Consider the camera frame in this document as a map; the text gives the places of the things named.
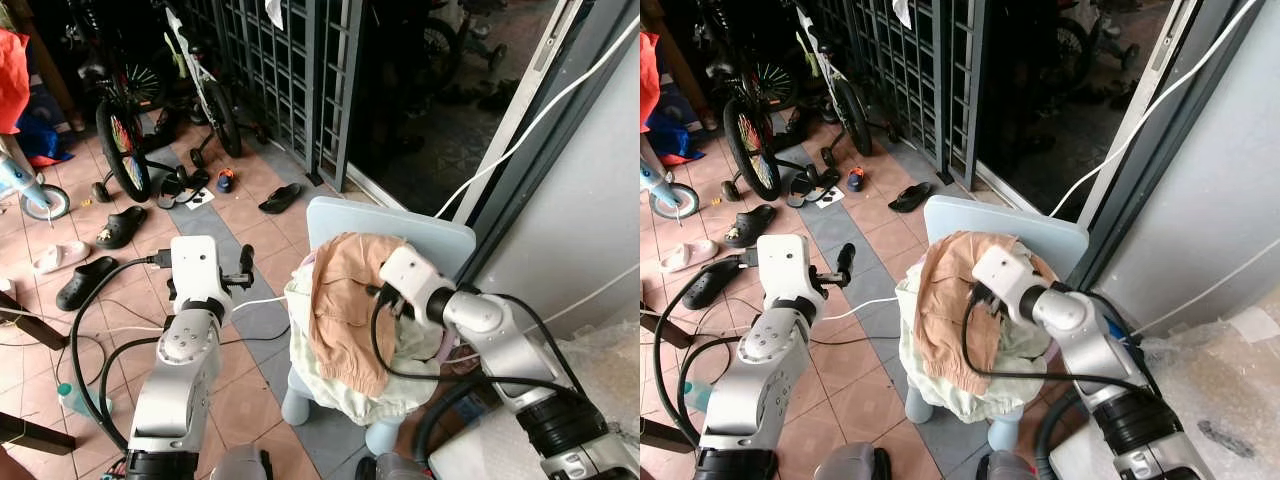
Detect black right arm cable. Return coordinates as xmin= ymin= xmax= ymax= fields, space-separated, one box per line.
xmin=962 ymin=290 xmax=1166 ymax=471
xmin=370 ymin=290 xmax=601 ymax=471

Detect dark child tricycle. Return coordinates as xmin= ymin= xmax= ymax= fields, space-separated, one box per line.
xmin=420 ymin=0 xmax=508 ymax=73
xmin=1050 ymin=0 xmax=1141 ymax=73

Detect plain black clog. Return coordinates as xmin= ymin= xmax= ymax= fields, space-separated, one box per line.
xmin=55 ymin=255 xmax=123 ymax=312
xmin=688 ymin=260 xmax=746 ymax=309

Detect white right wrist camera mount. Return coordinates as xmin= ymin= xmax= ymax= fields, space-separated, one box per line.
xmin=972 ymin=243 xmax=1053 ymax=311
xmin=378 ymin=245 xmax=459 ymax=313

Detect black bicycle coloured spokes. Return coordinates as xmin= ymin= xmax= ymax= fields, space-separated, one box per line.
xmin=62 ymin=0 xmax=216 ymax=204
xmin=700 ymin=0 xmax=846 ymax=204

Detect black metal grille gate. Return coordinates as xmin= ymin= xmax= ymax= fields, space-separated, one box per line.
xmin=185 ymin=0 xmax=353 ymax=193
xmin=815 ymin=0 xmax=983 ymax=191

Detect red cloth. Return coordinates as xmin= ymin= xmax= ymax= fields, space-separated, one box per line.
xmin=640 ymin=30 xmax=661 ymax=131
xmin=0 ymin=28 xmax=32 ymax=136

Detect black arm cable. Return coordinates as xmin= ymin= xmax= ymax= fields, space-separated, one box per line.
xmin=962 ymin=290 xmax=1166 ymax=471
xmin=70 ymin=253 xmax=179 ymax=453
xmin=660 ymin=255 xmax=761 ymax=451
xmin=370 ymin=290 xmax=601 ymax=471

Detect grey robot left leg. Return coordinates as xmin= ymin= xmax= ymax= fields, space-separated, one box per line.
xmin=208 ymin=445 xmax=273 ymax=480
xmin=815 ymin=442 xmax=893 ymax=480

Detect grey robot leg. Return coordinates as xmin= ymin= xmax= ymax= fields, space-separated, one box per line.
xmin=355 ymin=452 xmax=433 ymax=480
xmin=975 ymin=450 xmax=1051 ymax=480
xmin=208 ymin=445 xmax=273 ymax=480
xmin=815 ymin=442 xmax=893 ymax=480

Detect peach cloth garment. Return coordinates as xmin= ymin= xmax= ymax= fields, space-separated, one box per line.
xmin=307 ymin=232 xmax=413 ymax=397
xmin=915 ymin=232 xmax=1057 ymax=397

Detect thick white cable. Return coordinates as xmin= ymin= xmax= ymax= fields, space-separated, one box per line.
xmin=435 ymin=18 xmax=641 ymax=219
xmin=1048 ymin=0 xmax=1263 ymax=217

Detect clear bubble wrap sheet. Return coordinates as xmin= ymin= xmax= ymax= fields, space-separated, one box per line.
xmin=545 ymin=318 xmax=641 ymax=441
xmin=1135 ymin=300 xmax=1280 ymax=480

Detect pale green cloth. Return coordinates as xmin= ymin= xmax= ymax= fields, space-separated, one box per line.
xmin=284 ymin=250 xmax=456 ymax=423
xmin=895 ymin=255 xmax=1051 ymax=425

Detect black clog with charms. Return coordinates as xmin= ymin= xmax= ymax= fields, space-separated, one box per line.
xmin=725 ymin=204 xmax=777 ymax=249
xmin=95 ymin=205 xmax=149 ymax=250

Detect grey sliding door frame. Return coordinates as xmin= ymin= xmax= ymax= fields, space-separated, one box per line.
xmin=1075 ymin=0 xmax=1280 ymax=291
xmin=455 ymin=0 xmax=641 ymax=286

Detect flat black slipper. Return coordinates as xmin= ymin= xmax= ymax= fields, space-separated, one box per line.
xmin=258 ymin=183 xmax=303 ymax=215
xmin=888 ymin=182 xmax=933 ymax=214

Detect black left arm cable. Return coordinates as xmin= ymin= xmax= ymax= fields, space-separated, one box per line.
xmin=660 ymin=255 xmax=761 ymax=451
xmin=70 ymin=253 xmax=179 ymax=453

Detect light blue child chair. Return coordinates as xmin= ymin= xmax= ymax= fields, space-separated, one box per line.
xmin=281 ymin=196 xmax=478 ymax=456
xmin=900 ymin=196 xmax=1091 ymax=453

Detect blue bag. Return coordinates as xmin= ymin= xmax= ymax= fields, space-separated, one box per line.
xmin=14 ymin=108 xmax=76 ymax=167
xmin=645 ymin=108 xmax=706 ymax=167

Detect white black bicycle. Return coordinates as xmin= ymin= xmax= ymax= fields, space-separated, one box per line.
xmin=790 ymin=0 xmax=876 ymax=159
xmin=160 ymin=0 xmax=246 ymax=159

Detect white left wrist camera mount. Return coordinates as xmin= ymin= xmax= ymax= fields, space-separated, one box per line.
xmin=168 ymin=236 xmax=234 ymax=306
xmin=752 ymin=234 xmax=829 ymax=306

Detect dark wooden furniture leg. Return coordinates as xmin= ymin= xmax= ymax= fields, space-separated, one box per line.
xmin=640 ymin=415 xmax=693 ymax=456
xmin=0 ymin=408 xmax=77 ymax=457
xmin=640 ymin=310 xmax=686 ymax=351
xmin=0 ymin=280 xmax=69 ymax=351

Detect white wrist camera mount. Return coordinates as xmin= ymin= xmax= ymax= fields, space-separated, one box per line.
xmin=168 ymin=236 xmax=234 ymax=306
xmin=378 ymin=245 xmax=459 ymax=313
xmin=972 ymin=243 xmax=1053 ymax=311
xmin=752 ymin=234 xmax=829 ymax=306

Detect white slipper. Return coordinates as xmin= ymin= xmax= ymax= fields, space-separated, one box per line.
xmin=660 ymin=238 xmax=719 ymax=273
xmin=32 ymin=240 xmax=92 ymax=274

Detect light blue child scooter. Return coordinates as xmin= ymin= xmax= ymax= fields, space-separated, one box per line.
xmin=640 ymin=135 xmax=701 ymax=223
xmin=0 ymin=135 xmax=73 ymax=223

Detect grey robot right leg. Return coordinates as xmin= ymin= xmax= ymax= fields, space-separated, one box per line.
xmin=355 ymin=452 xmax=433 ymax=480
xmin=975 ymin=450 xmax=1051 ymax=480

